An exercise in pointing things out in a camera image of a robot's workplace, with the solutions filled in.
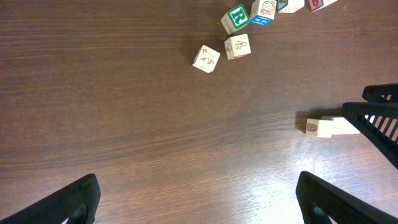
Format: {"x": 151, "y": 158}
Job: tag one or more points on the wooden block green side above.
{"x": 206, "y": 59}

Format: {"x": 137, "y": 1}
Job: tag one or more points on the green R letter block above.
{"x": 235, "y": 19}

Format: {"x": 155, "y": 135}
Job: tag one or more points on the wooden block yellow side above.
{"x": 319, "y": 128}

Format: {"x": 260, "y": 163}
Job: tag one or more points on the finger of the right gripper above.
{"x": 385, "y": 93}
{"x": 378, "y": 123}

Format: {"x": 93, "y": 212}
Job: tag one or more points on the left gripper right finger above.
{"x": 322, "y": 202}

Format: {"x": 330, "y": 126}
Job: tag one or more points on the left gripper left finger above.
{"x": 74, "y": 203}

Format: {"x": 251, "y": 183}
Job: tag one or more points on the wooden block red edge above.
{"x": 341, "y": 125}

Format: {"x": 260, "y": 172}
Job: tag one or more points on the plain wooden block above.
{"x": 316, "y": 5}

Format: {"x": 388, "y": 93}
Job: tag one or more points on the wooden block blue side snail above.
{"x": 263, "y": 12}

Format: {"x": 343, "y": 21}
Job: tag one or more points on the wooden block red side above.
{"x": 237, "y": 46}

